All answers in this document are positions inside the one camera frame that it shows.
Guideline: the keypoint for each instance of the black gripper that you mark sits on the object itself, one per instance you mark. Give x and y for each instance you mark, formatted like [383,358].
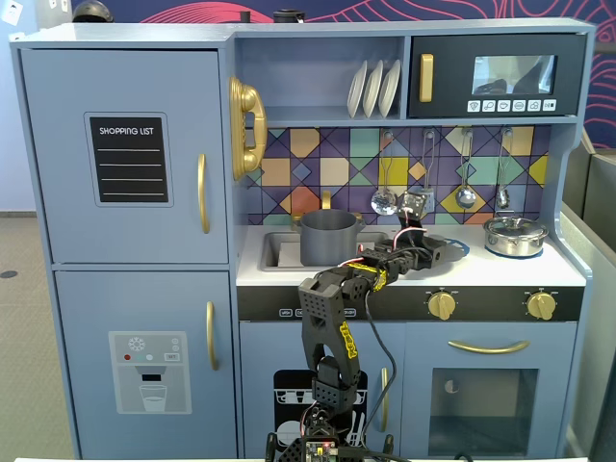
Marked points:
[429,253]

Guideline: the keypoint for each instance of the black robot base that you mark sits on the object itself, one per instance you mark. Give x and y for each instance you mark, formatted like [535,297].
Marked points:
[317,447]

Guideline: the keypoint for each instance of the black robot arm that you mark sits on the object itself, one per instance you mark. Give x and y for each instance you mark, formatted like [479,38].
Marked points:
[322,317]

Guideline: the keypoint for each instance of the stainless steel pot lid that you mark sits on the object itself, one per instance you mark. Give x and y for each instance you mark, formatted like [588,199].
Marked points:
[510,226]

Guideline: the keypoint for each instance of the steel ladle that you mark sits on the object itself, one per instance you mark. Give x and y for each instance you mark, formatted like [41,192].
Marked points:
[466,197]

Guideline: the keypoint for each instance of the gold stove knob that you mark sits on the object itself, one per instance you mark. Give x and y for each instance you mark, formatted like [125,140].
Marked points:
[541,305]
[442,305]

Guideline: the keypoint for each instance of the hanging silver whisk utensil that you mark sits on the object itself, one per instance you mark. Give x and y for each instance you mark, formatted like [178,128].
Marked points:
[503,196]

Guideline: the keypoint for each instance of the steel skimmer spoon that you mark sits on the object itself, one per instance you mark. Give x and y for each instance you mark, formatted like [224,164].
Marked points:
[383,202]

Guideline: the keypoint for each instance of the steel slotted spatula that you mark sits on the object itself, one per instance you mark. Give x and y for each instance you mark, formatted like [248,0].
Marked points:
[427,163]

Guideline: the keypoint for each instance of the oven door with window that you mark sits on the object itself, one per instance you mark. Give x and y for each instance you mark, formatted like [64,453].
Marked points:
[418,351]

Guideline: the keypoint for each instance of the gray plastic pot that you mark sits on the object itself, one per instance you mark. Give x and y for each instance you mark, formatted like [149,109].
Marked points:
[329,245]

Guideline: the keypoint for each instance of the gold faucet spout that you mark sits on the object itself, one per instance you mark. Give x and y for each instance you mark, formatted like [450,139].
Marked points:
[326,199]

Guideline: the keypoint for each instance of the gray partition panel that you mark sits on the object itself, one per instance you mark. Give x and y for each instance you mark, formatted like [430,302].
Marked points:
[601,289]

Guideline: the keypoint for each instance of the gray sink basin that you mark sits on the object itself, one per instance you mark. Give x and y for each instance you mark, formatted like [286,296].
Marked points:
[286,252]

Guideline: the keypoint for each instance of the gray toy plate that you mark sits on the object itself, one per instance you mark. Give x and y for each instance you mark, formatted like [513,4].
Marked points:
[391,86]
[356,91]
[373,89]

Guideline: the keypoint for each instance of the black microwave door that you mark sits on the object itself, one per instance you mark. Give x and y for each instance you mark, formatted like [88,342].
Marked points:
[447,53]

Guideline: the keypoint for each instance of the gold toy telephone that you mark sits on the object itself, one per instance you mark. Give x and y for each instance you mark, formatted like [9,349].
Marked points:
[250,103]

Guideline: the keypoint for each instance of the black cylindrical container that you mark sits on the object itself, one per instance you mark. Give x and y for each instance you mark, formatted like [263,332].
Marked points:
[289,17]

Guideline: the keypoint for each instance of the freezer door with dispenser print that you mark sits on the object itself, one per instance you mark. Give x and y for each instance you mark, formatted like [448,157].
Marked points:
[86,308]

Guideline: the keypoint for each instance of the blue toy kitchen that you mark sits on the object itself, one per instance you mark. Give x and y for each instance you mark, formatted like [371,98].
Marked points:
[144,36]

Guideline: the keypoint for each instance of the fridge door with shopping list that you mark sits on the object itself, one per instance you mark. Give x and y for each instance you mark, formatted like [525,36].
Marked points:
[58,216]

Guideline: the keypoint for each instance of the black helmet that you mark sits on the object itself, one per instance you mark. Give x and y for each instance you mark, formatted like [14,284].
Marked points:
[91,12]

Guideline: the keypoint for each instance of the round black floor cap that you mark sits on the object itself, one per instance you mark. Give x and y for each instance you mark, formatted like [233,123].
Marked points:
[8,274]

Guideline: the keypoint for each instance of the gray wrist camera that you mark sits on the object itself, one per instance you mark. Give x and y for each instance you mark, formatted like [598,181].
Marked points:
[415,206]

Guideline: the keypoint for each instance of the white wall outlet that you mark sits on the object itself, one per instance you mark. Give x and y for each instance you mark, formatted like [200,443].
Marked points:
[10,12]

